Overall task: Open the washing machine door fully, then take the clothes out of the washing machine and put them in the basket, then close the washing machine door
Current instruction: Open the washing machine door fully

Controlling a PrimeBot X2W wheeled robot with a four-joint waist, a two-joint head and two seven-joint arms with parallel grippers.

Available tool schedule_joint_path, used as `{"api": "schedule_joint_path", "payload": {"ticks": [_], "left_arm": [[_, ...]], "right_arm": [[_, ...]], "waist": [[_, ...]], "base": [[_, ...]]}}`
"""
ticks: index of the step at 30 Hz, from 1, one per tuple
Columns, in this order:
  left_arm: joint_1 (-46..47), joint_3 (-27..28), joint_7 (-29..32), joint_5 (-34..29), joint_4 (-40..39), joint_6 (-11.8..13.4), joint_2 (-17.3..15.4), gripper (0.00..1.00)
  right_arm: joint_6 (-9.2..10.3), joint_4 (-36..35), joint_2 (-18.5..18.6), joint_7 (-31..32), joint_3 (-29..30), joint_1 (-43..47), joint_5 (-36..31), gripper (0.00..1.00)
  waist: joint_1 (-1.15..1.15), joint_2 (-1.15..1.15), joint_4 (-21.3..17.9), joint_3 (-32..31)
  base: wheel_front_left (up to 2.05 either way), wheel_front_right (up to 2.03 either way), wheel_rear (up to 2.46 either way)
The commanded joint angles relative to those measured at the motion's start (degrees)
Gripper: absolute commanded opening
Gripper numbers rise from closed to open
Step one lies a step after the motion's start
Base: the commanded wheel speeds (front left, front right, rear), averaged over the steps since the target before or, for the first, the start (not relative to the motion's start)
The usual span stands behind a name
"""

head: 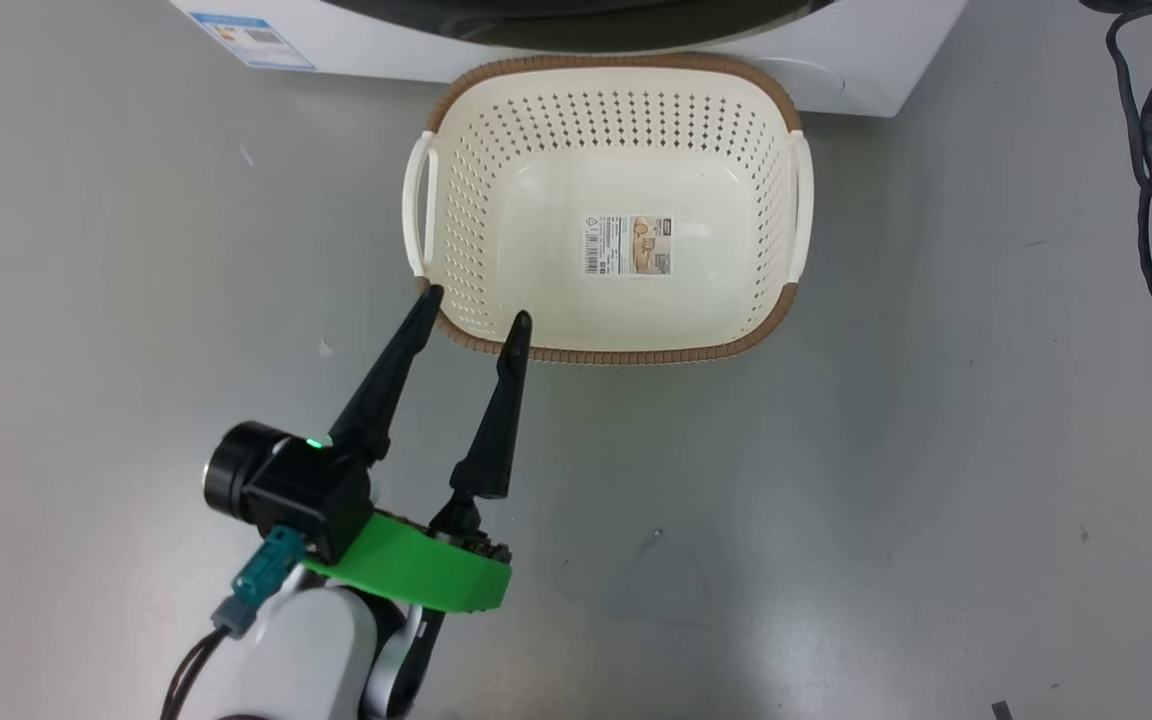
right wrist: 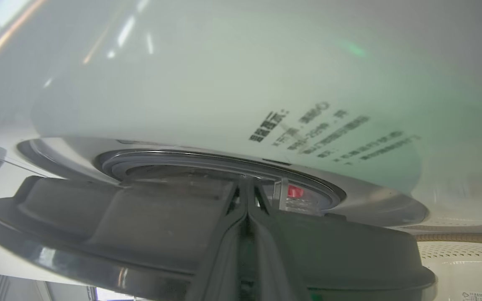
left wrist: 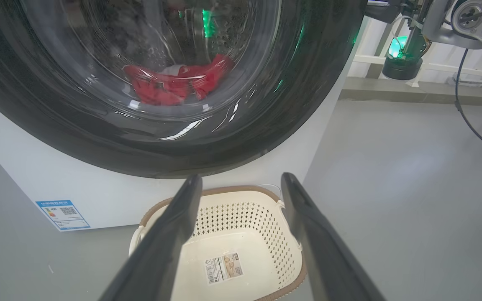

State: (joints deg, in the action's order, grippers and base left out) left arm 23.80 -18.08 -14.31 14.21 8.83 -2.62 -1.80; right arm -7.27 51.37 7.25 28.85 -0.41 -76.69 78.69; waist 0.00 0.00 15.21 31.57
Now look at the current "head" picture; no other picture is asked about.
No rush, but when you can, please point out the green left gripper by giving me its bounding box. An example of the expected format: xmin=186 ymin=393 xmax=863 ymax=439
xmin=301 ymin=285 xmax=534 ymax=613

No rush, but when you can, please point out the black round washer door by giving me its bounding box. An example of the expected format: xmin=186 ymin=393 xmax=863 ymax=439
xmin=321 ymin=0 xmax=842 ymax=54

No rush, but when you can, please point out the cream perforated laundry basket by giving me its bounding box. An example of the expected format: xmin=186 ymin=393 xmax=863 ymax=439
xmin=402 ymin=53 xmax=815 ymax=366

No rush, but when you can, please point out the paper basket label sticker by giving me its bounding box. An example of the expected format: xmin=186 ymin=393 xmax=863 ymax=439
xmin=583 ymin=214 xmax=674 ymax=278

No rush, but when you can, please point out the white washing machine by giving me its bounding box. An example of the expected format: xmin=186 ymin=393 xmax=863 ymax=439
xmin=169 ymin=0 xmax=969 ymax=118

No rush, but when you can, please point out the blue energy label sticker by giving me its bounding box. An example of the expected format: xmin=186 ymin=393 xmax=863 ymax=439
xmin=189 ymin=12 xmax=317 ymax=72

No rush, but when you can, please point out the teal left camera connector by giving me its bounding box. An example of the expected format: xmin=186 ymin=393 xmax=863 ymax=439
xmin=211 ymin=527 xmax=305 ymax=641

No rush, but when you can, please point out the black left camera cable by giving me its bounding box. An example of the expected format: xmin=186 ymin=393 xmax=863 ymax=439
xmin=161 ymin=625 xmax=232 ymax=720

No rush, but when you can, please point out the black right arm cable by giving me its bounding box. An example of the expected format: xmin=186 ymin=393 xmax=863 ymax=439
xmin=1081 ymin=0 xmax=1152 ymax=351

